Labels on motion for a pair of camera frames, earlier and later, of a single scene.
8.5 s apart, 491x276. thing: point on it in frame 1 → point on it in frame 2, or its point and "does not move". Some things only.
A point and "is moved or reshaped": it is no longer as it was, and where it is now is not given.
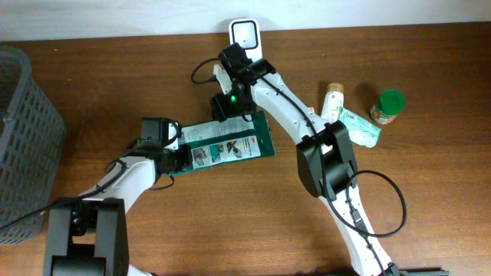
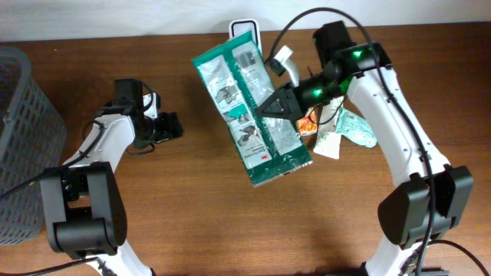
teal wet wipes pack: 361,130 does not move
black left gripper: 186,159 → 169,125
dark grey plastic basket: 32,148 does not move
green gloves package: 226,142 is moved or reshaped
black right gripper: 218,108 → 290,98
